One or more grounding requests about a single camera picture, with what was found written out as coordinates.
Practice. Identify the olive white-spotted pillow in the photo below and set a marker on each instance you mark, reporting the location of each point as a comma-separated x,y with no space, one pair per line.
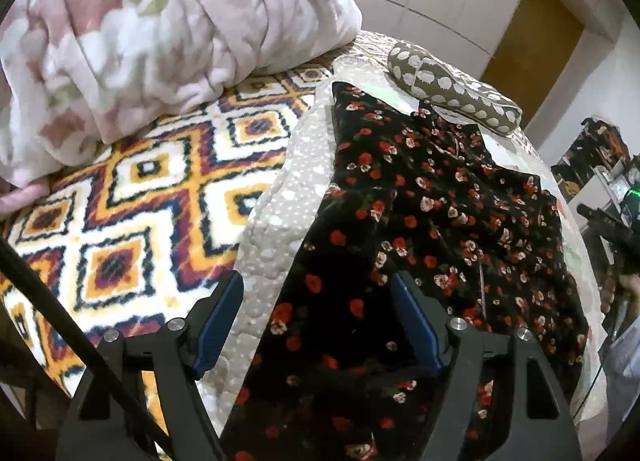
450,81

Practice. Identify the geometric patterned fleece blanket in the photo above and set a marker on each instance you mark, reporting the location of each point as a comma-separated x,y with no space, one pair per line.
150,201

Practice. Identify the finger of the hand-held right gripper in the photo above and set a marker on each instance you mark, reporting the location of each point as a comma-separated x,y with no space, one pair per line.
595,215

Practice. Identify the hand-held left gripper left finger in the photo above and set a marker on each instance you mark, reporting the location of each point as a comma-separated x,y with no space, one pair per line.
220,326

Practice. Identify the beige white-dotted quilt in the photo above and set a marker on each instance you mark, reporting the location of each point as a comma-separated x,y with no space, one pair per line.
280,201

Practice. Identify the pink white plush blanket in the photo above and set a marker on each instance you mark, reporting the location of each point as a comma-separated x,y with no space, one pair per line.
150,26

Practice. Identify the black floral dress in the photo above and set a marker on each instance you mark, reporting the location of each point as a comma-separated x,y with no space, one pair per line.
425,211

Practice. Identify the brown wooden door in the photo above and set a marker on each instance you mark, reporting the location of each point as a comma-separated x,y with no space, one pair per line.
535,51

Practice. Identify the person's right hand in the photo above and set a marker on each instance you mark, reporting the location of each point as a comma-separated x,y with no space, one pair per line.
622,291

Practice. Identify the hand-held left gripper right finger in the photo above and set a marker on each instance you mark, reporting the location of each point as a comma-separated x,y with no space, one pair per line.
412,321

